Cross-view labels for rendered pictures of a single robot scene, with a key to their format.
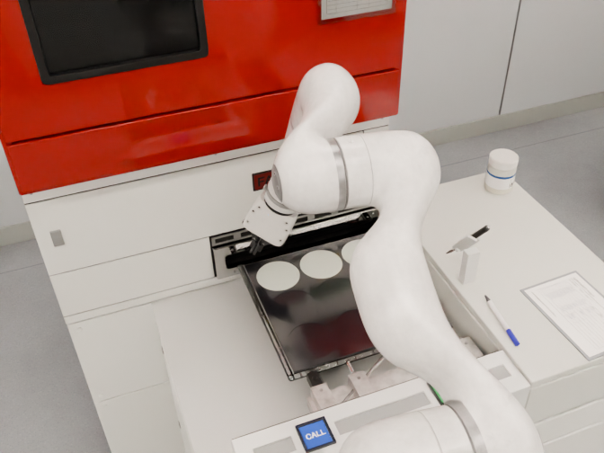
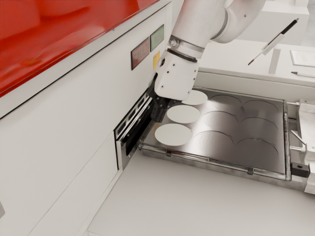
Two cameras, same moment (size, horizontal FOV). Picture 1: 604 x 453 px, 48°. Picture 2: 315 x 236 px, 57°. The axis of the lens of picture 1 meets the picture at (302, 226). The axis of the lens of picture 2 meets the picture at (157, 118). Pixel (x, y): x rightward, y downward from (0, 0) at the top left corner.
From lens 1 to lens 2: 116 cm
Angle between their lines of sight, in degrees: 41
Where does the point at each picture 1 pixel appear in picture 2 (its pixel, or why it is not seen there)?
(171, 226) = (93, 130)
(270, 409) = (281, 217)
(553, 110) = not seen: hidden behind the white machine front
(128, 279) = (68, 217)
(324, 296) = (215, 126)
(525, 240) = (254, 50)
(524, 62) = not seen: hidden behind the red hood
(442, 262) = (250, 71)
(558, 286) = (298, 56)
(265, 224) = (178, 80)
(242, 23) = not seen: outside the picture
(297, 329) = (238, 151)
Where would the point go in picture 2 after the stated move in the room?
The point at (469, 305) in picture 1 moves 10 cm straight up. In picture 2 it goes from (293, 79) to (301, 48)
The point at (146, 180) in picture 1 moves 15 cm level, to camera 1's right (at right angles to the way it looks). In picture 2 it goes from (72, 73) to (135, 48)
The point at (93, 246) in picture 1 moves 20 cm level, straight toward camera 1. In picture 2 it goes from (35, 195) to (163, 228)
